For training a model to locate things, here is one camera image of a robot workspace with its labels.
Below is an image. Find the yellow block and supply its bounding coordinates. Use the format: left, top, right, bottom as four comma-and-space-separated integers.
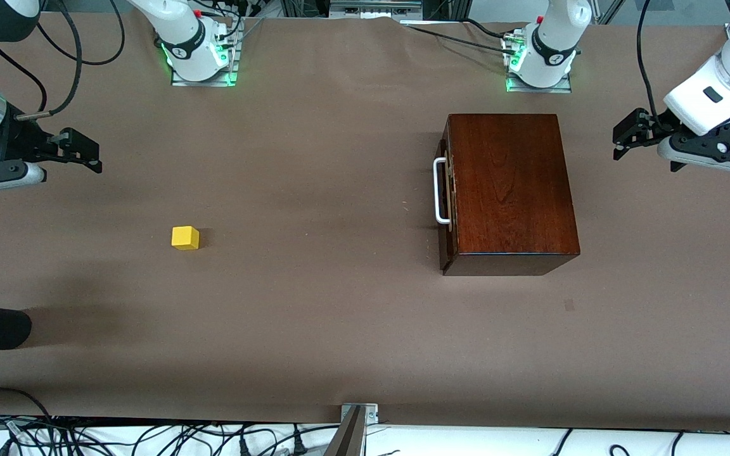
172, 226, 200, 251

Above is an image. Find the light wood drawer white handle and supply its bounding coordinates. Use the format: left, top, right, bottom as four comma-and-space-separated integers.
433, 122, 455, 273

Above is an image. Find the dark brown wooden cabinet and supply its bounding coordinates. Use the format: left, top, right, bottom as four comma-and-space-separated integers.
439, 114, 580, 276

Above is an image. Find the white padding sheet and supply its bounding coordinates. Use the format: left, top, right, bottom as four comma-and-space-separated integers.
0, 421, 730, 456

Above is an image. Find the dark metal beam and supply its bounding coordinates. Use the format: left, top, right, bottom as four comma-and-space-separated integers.
324, 407, 366, 456

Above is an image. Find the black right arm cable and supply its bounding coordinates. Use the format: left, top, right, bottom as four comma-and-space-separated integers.
0, 0, 126, 122

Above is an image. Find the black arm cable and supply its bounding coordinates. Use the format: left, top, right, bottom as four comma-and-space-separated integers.
636, 0, 665, 124
0, 0, 126, 122

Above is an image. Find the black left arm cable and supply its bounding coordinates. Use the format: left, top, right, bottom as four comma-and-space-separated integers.
636, 0, 665, 124

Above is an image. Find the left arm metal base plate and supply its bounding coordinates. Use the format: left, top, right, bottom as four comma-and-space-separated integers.
506, 73, 573, 94

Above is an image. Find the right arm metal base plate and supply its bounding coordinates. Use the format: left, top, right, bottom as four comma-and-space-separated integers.
170, 63, 239, 87

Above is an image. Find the black table cable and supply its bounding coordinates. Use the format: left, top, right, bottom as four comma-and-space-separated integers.
403, 19, 518, 54

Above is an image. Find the grey metal rack frame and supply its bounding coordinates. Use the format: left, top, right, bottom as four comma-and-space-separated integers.
329, 0, 423, 18

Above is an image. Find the silver metal bracket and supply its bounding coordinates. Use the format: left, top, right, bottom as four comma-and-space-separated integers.
341, 403, 378, 424

